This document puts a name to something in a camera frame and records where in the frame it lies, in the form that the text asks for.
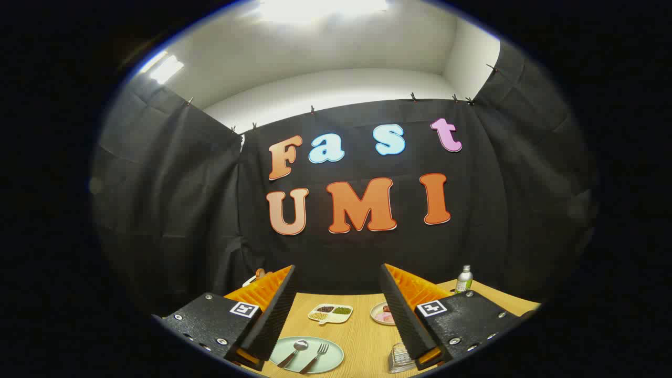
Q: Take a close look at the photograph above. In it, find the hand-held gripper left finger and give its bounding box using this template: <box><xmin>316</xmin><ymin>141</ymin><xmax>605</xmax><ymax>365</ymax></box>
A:
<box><xmin>152</xmin><ymin>264</ymin><xmax>301</xmax><ymax>372</ymax></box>

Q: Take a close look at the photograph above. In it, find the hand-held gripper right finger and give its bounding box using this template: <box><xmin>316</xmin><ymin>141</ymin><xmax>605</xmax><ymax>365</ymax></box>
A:
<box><xmin>379</xmin><ymin>263</ymin><xmax>541</xmax><ymax>371</ymax></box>

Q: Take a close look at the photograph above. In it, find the wooden-handled metal spoon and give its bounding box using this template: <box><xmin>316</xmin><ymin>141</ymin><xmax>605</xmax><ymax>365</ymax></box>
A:
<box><xmin>277</xmin><ymin>340</ymin><xmax>309</xmax><ymax>368</ymax></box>

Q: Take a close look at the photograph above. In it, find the wooden-handled metal fork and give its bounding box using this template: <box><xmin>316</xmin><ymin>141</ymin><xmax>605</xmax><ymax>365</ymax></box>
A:
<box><xmin>299</xmin><ymin>342</ymin><xmax>330</xmax><ymax>374</ymax></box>

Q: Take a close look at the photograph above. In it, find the white round dinner plate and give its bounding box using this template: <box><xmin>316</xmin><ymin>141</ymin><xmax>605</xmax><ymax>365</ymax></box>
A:
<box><xmin>370</xmin><ymin>302</ymin><xmax>397</xmax><ymax>326</ymax></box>

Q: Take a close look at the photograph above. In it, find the white divided dish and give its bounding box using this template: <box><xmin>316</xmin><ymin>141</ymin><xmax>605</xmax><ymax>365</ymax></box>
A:
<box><xmin>308</xmin><ymin>303</ymin><xmax>353</xmax><ymax>325</ymax></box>

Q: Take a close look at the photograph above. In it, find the green drink bottle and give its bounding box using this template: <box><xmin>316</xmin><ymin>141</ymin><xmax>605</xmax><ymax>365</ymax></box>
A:
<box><xmin>455</xmin><ymin>265</ymin><xmax>474</xmax><ymax>293</ymax></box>

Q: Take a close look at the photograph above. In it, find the light blue round plate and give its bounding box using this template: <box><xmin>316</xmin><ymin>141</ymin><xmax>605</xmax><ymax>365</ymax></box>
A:
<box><xmin>269</xmin><ymin>336</ymin><xmax>345</xmax><ymax>374</ymax></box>

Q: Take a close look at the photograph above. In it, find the small ceiling light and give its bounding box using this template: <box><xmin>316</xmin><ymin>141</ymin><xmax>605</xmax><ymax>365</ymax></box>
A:
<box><xmin>139</xmin><ymin>51</ymin><xmax>185</xmax><ymax>85</ymax></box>

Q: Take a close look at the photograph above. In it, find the metal wire cutlery basket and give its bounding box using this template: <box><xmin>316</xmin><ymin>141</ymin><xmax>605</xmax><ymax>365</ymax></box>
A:
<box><xmin>388</xmin><ymin>343</ymin><xmax>418</xmax><ymax>374</ymax></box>

